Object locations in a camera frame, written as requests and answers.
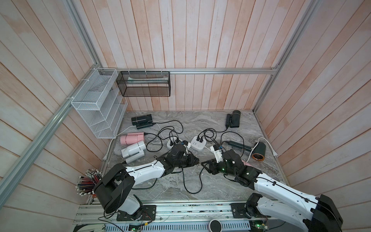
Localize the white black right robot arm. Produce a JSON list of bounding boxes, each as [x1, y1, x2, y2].
[[201, 150, 344, 232]]

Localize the dark green dryer far right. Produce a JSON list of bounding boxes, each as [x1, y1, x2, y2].
[[225, 110, 241, 128]]

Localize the round black white knob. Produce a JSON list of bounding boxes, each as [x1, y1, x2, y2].
[[208, 219, 222, 232]]

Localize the pink hair dryer under arm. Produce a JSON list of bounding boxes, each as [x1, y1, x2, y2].
[[243, 161, 252, 167]]

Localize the white power strip cable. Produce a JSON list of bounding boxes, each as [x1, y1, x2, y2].
[[102, 125, 137, 161]]

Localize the white wire mesh shelf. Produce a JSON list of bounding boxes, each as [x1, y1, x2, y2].
[[71, 68, 128, 139]]

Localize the pink folded hair dryer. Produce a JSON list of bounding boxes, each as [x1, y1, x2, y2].
[[120, 132, 145, 146]]

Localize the dark green folded hair dryer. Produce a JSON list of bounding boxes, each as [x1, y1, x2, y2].
[[131, 114, 154, 130]]

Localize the black mesh wall basket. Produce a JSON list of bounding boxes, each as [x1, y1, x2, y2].
[[116, 71, 171, 97]]

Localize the white hair dryer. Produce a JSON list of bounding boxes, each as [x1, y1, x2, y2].
[[121, 140, 146, 164]]

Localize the black cord of green dryer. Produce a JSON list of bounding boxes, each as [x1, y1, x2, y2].
[[152, 119, 185, 146]]

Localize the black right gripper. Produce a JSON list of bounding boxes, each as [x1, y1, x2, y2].
[[201, 158, 237, 178]]

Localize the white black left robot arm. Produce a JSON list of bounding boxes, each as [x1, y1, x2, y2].
[[93, 144, 199, 216]]

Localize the white square power strip left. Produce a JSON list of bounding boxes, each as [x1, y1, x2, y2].
[[167, 136, 181, 149]]

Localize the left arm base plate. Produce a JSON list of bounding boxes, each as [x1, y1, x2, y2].
[[117, 205, 157, 222]]

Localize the black cord front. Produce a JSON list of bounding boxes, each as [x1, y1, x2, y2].
[[181, 162, 209, 195]]

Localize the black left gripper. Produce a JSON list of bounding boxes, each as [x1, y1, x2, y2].
[[174, 154, 200, 168]]

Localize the white square power strip right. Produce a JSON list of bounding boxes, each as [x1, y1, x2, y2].
[[191, 136, 207, 151]]

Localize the black cord of pink dryer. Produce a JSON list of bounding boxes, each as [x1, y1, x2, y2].
[[144, 127, 180, 153]]

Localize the red pencil cup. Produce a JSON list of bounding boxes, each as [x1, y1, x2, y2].
[[75, 169, 102, 198]]

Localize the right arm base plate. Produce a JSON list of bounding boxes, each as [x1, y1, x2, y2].
[[230, 193, 269, 219]]

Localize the white square power strip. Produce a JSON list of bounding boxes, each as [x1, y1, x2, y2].
[[191, 136, 207, 151], [167, 136, 181, 149]]

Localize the dark green unfolded hair dryer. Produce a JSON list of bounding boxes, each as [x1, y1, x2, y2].
[[227, 141, 266, 161]]

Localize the white cable right strip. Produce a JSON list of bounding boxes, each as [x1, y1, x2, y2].
[[204, 137, 278, 163]]

